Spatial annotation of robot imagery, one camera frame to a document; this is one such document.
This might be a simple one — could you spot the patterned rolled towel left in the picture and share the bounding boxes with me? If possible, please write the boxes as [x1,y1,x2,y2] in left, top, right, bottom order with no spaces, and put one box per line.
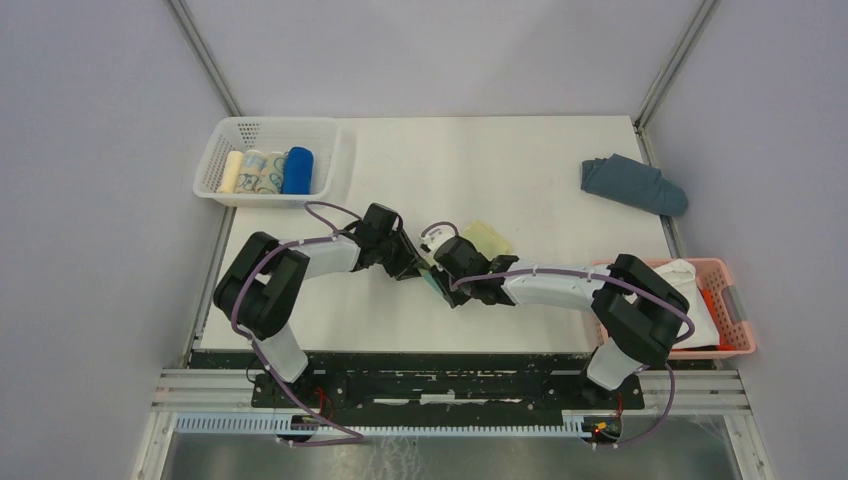
[235,150,267,194]

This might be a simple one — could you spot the aluminium frame rails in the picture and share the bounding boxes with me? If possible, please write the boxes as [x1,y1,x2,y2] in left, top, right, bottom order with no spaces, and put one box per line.
[132,369,774,479]

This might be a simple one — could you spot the patterned rolled towel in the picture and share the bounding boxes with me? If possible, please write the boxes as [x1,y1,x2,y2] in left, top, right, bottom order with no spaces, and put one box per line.
[235,150,267,194]
[255,152,287,195]

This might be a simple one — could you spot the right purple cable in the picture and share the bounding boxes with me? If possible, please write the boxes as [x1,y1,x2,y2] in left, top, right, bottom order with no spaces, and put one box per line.
[420,221,697,450]

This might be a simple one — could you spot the purple cable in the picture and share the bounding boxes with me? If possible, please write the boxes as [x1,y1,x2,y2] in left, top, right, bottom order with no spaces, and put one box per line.
[420,221,697,450]
[228,201,367,448]

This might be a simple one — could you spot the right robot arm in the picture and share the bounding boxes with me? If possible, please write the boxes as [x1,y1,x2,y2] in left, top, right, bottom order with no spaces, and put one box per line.
[421,232,695,408]

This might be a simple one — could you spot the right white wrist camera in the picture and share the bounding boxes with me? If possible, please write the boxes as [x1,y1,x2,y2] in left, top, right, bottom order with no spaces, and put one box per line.
[420,225,458,255]

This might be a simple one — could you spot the white plastic basket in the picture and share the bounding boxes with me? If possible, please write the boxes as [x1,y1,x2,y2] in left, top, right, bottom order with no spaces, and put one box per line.
[193,117,342,208]

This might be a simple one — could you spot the green yellow towel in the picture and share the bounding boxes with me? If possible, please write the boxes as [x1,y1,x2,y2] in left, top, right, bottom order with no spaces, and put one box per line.
[419,220,513,308]

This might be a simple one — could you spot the grey blue towel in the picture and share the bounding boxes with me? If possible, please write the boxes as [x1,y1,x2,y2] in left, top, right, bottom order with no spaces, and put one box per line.
[580,154,688,217]

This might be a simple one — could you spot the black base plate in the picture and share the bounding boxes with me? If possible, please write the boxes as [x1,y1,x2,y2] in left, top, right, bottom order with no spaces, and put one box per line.
[188,349,717,429]

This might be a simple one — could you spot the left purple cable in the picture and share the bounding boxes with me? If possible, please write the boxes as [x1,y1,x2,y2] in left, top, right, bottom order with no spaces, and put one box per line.
[228,201,367,448]

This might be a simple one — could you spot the orange item in basket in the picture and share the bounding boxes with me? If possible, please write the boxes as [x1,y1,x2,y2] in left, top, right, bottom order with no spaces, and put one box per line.
[699,288,734,351]

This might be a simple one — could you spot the white cloth in pink basket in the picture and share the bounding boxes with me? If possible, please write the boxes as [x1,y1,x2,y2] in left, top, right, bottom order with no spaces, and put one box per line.
[653,259,720,349]

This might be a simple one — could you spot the cream rolled towel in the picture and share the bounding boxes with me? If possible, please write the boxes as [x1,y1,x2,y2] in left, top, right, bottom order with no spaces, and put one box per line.
[216,151,244,194]

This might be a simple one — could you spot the patterned rolled towel right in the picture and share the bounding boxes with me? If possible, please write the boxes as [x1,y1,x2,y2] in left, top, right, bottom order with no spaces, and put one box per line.
[255,152,287,195]

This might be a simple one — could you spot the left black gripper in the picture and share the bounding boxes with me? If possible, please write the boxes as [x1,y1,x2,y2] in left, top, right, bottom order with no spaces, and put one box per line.
[376,228,428,282]

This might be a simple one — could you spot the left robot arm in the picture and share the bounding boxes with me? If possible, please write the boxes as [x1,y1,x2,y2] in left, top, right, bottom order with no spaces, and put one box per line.
[213,202,427,407]

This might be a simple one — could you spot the white cable duct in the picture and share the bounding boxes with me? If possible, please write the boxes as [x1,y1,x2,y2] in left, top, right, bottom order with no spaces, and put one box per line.
[174,412,595,440]

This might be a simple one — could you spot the pink plastic basket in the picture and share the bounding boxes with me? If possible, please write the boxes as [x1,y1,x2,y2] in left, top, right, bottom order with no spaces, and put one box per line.
[588,257,757,361]

